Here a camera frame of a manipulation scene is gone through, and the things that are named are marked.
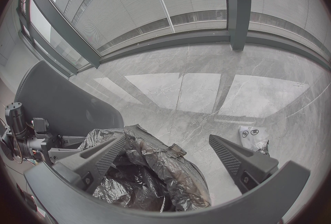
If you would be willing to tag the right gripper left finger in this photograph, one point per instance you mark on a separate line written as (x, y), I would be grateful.
(103, 158)

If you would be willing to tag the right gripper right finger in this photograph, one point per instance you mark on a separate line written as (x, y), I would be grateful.
(232, 158)

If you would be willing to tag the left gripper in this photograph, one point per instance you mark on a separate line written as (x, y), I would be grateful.
(36, 146)

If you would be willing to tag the black plastic bag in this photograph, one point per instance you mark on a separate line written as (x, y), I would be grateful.
(160, 166)

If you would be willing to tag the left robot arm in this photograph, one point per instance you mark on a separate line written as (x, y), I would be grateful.
(15, 119)

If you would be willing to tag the clear printed wrapper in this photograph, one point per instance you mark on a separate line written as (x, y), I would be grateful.
(250, 137)

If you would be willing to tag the window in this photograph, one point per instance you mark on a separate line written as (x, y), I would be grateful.
(238, 11)

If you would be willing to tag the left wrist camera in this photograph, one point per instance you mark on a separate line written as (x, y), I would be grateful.
(40, 126)

